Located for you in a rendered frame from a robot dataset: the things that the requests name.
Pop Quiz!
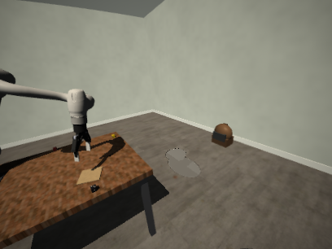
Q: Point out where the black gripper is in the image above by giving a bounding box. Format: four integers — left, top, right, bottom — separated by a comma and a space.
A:
71, 124, 91, 162

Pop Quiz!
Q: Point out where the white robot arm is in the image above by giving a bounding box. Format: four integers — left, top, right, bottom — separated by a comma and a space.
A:
0, 68, 94, 125

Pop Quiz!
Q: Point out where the black die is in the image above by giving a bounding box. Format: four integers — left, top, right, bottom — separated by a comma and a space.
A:
90, 184, 98, 193

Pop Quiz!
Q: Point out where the tan square mat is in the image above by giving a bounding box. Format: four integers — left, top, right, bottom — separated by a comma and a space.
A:
77, 167, 103, 185

